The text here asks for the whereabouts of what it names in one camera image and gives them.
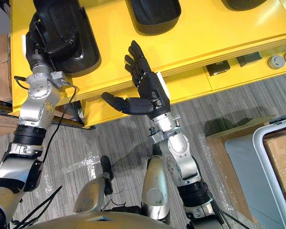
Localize black box with label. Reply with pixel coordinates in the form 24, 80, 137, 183
205, 59, 231, 77

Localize silver robot torso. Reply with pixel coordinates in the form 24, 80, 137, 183
32, 211, 179, 229

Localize yellow shelf unit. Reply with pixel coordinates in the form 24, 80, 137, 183
9, 0, 286, 130

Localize grey bin with white rim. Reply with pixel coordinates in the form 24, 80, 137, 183
225, 121, 286, 229

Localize stacked brown cardboard boxes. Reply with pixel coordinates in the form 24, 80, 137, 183
0, 32, 13, 102

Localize dark green box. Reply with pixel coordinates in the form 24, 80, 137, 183
235, 51, 262, 68

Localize black shoulder cables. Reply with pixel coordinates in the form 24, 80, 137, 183
10, 185, 63, 229

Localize black plastic housing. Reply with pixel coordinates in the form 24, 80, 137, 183
124, 0, 182, 37
220, 0, 268, 11
32, 0, 102, 78

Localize silver left robot leg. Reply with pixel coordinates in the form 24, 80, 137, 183
73, 155, 114, 214

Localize cardboard box in bin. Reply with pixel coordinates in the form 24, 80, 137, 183
263, 131, 286, 194

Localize silver robot leg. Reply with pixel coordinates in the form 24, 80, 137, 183
141, 155, 171, 225
73, 155, 114, 214

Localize flat brown cardboard box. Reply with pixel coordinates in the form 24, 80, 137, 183
203, 116, 277, 224

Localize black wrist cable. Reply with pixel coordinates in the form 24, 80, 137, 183
14, 75, 79, 165

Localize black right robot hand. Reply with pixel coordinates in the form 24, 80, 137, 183
101, 40, 171, 119

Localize silver right robot leg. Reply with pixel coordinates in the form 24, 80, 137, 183
141, 155, 171, 225

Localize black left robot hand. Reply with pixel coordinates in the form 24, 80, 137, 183
25, 11, 75, 70

